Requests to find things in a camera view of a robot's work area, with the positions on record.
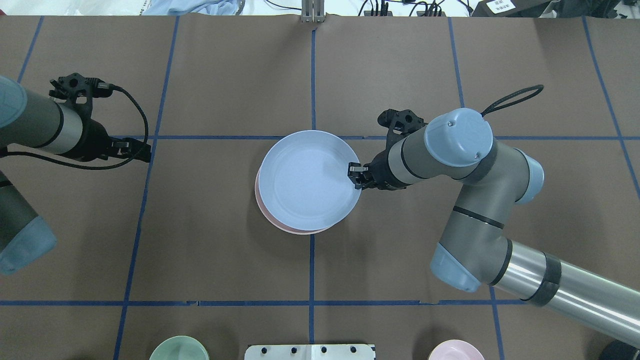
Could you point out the green bowl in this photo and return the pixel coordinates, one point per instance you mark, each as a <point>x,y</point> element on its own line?
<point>181,347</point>

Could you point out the dark blue pot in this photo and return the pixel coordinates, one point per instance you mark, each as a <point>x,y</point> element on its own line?
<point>618,350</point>

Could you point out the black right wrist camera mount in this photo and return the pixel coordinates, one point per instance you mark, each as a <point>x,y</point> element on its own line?
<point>399,124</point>

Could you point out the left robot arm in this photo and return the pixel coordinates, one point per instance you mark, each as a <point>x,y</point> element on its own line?
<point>59,129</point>

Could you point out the pink bowl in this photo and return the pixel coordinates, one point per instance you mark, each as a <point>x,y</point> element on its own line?
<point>455,349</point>

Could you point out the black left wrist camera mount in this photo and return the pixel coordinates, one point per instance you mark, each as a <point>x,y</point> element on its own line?
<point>72,87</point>

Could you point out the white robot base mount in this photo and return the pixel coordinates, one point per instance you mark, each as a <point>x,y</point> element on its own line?
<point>341,351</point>

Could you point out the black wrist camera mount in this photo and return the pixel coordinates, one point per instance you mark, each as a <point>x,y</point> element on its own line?
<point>399,124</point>
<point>72,87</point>

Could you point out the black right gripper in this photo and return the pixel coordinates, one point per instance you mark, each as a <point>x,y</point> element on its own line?
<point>379,173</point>

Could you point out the light blue plate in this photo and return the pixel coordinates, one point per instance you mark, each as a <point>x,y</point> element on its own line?
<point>304,180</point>

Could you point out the metal camera stand post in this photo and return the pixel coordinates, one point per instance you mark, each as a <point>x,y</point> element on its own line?
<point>313,11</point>

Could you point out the black box with label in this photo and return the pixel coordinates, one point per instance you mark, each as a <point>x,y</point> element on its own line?
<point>511,8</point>

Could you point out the pink plate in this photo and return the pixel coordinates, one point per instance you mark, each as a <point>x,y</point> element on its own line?
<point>275,222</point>

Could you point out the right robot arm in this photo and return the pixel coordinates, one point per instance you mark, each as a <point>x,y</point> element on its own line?
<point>473,249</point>

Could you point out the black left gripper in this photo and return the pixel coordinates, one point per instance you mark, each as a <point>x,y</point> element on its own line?
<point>95,139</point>

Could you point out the light blue cloth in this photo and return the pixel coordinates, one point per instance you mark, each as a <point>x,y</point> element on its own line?
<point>182,7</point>

